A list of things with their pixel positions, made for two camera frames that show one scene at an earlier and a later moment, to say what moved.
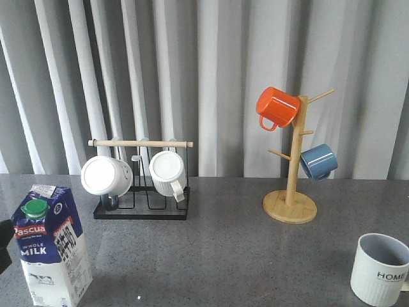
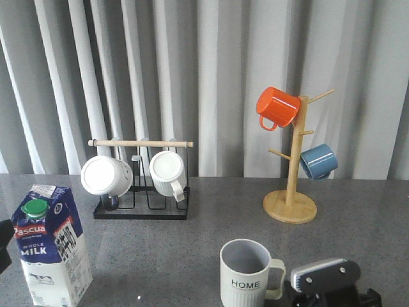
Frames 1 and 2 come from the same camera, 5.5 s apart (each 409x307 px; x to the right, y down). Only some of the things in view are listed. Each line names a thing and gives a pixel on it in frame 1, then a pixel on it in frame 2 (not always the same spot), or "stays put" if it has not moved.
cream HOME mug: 379,270 -> 248,277
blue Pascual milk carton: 52,247 stays put
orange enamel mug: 277,107 stays put
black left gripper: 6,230 stays put
